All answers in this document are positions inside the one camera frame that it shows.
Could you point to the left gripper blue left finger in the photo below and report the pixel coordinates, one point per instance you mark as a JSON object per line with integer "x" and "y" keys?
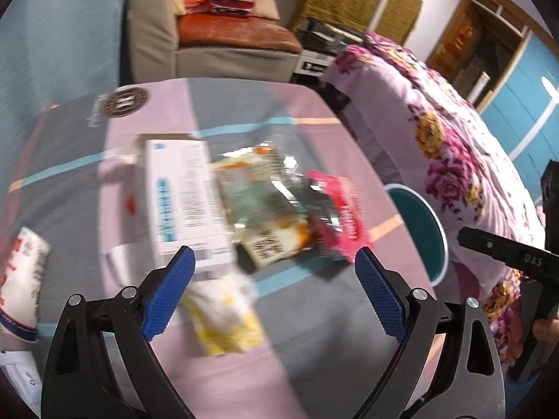
{"x": 162, "y": 291}

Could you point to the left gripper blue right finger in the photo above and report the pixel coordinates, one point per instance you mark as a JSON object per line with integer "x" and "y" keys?
{"x": 386, "y": 291}

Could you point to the pink snack wrapper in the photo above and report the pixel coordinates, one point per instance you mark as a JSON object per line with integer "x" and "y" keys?
{"x": 343, "y": 218}

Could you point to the white blue medicine box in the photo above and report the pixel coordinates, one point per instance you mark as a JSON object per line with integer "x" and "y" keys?
{"x": 182, "y": 204}

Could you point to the clear printed plastic wrapper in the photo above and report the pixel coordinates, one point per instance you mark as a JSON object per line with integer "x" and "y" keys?
{"x": 274, "y": 211}

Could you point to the teal white trash bin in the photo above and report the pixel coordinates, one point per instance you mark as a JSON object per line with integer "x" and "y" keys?
{"x": 425, "y": 229}

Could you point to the operator right hand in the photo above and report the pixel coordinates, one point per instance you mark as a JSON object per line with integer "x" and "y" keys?
{"x": 547, "y": 330}

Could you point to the white red paper cup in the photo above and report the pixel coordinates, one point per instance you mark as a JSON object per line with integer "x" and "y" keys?
{"x": 21, "y": 289}

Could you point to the white leaflet packet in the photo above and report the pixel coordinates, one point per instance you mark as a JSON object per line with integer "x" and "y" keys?
{"x": 21, "y": 369}

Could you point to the pink floral bed quilt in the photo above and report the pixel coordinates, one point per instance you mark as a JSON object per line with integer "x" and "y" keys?
{"x": 416, "y": 130}

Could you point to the beige armchair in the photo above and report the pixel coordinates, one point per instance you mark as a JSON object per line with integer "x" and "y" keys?
{"x": 156, "y": 54}

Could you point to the orange leather seat cushion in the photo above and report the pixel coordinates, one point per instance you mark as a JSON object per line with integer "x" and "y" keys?
{"x": 215, "y": 30}

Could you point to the black bedside stereo unit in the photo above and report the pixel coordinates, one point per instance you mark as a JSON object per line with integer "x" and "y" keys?
{"x": 321, "y": 42}

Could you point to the mustard yellow blanket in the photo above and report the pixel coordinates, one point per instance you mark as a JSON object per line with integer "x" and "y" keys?
{"x": 397, "y": 22}

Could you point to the wooden door frame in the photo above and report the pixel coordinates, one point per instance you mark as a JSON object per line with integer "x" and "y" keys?
{"x": 479, "y": 46}

